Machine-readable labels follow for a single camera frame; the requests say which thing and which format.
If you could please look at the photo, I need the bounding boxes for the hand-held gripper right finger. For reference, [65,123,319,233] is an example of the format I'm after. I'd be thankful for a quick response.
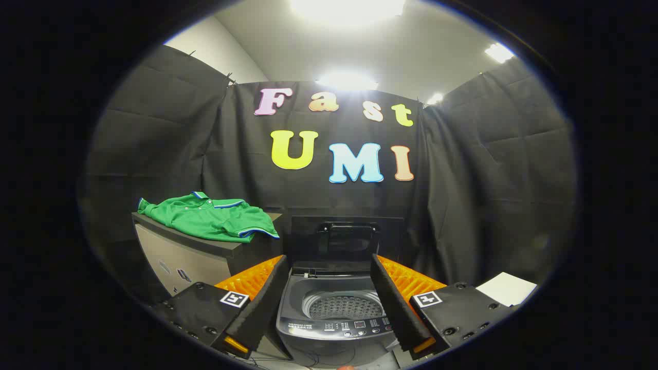
[370,253,517,360]

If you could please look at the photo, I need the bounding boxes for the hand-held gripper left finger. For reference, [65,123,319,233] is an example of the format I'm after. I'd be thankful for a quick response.
[154,254,291,360]

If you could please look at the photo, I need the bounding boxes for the grey washing machine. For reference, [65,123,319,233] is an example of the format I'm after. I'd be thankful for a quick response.
[276,261,412,368]

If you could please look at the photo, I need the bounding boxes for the green polo shirt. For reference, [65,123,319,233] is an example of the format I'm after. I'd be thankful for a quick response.
[137,191,281,243]

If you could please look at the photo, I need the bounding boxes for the white flat sheet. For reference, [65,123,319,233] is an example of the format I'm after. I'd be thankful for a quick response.
[476,272,538,307]

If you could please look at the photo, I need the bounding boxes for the black backdrop cloth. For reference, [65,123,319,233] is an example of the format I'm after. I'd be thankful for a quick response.
[85,44,576,304]

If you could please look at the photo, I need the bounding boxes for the large ceiling light panel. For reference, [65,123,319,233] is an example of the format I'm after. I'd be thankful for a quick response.
[289,0,407,25]

